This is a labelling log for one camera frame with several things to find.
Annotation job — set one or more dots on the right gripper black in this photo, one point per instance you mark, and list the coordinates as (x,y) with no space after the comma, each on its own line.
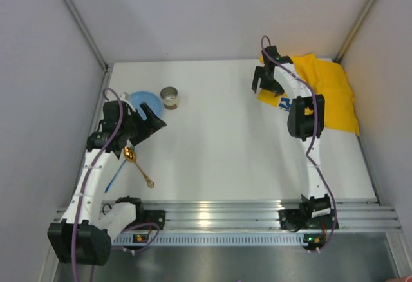
(266,78)

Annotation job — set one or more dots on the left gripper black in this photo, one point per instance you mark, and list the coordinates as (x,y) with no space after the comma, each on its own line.
(142,127)

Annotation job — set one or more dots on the metal cup brown base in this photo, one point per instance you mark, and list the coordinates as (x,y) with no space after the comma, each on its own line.
(170,97)

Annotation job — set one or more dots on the yellow Pikachu cloth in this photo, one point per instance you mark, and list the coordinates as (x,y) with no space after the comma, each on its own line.
(329,79)

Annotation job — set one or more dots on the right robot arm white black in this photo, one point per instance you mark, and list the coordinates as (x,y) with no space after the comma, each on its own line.
(305,122)

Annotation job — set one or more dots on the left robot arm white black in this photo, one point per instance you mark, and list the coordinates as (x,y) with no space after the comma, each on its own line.
(101,207)

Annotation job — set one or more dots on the light blue plate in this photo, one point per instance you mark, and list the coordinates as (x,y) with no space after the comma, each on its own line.
(152,100)

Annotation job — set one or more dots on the gold spoon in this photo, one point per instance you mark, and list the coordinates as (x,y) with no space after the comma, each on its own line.
(147,179)

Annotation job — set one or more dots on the blue fork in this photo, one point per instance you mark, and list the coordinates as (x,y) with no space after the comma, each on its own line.
(127,153)

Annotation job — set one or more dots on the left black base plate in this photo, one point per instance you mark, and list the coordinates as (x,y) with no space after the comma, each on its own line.
(153,216)

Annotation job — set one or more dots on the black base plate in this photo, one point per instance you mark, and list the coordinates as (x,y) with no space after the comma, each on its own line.
(293,220)
(153,216)

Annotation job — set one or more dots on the slotted cable duct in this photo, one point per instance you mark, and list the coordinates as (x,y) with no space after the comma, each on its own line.
(218,239)

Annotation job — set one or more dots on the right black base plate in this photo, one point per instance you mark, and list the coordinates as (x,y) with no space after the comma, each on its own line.
(293,220)

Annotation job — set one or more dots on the right frame post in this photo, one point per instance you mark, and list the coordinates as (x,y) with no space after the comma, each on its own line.
(358,23)

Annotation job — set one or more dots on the frame post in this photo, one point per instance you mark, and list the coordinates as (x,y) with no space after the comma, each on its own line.
(358,23)
(85,33)

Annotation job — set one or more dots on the aluminium mounting rail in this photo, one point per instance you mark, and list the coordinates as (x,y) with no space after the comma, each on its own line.
(214,216)

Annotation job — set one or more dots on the left frame post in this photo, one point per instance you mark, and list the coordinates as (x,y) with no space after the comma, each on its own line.
(85,33)

